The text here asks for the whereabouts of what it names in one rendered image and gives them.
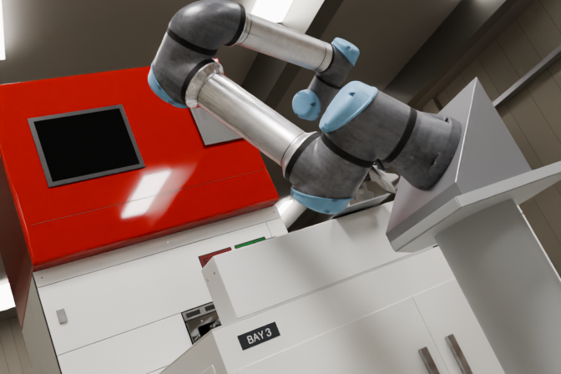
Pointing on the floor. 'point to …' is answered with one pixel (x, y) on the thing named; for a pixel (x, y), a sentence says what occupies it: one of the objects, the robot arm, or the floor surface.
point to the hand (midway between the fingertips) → (377, 207)
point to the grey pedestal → (501, 269)
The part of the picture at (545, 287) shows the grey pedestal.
